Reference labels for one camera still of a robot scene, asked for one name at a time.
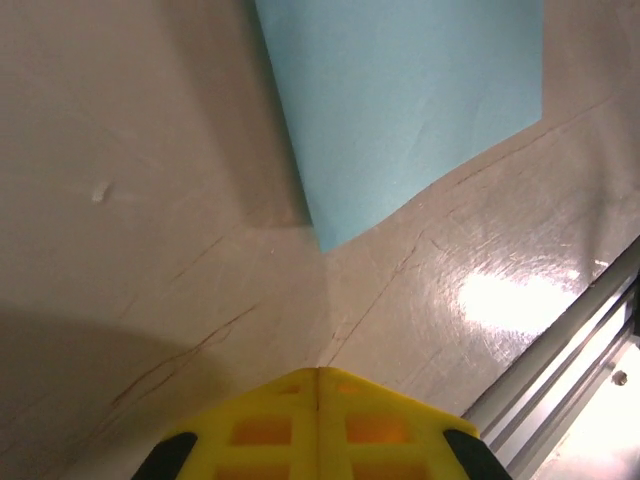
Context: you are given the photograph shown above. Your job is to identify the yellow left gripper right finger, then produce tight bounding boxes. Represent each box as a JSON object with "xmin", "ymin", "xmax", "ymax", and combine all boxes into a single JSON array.
[{"xmin": 317, "ymin": 367, "xmax": 514, "ymax": 480}]

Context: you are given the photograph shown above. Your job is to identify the wide aluminium frame rail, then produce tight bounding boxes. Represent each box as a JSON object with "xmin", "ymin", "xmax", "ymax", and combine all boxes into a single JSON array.
[{"xmin": 459, "ymin": 244, "xmax": 640, "ymax": 480}]

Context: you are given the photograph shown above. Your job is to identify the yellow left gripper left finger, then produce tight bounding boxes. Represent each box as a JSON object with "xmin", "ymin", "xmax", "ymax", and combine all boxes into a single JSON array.
[{"xmin": 134, "ymin": 367, "xmax": 320, "ymax": 480}]

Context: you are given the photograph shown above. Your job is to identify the light blue paper sheet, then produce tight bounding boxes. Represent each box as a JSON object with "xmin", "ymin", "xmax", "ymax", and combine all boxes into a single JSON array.
[{"xmin": 253, "ymin": 0, "xmax": 545, "ymax": 254}]

